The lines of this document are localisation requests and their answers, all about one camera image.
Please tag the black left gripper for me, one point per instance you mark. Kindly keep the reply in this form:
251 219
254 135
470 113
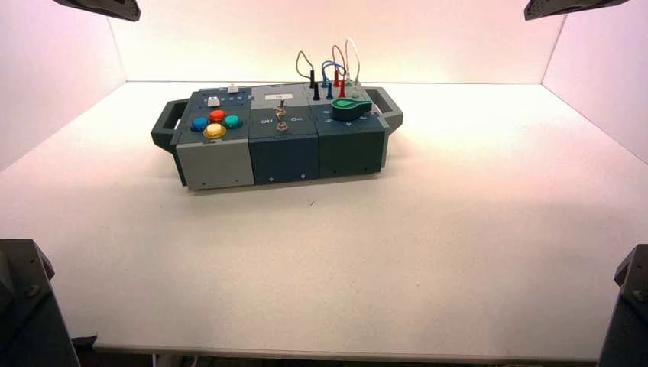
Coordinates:
109 7

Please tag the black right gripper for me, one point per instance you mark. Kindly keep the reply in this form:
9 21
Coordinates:
562 7

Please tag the grey and teal control box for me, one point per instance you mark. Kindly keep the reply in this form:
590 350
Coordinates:
283 152

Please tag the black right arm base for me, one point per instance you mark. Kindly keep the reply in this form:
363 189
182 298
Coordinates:
627 314

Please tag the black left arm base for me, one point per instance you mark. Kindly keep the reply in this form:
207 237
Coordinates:
30 314

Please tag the black table clamp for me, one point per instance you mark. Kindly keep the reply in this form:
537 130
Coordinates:
86 342

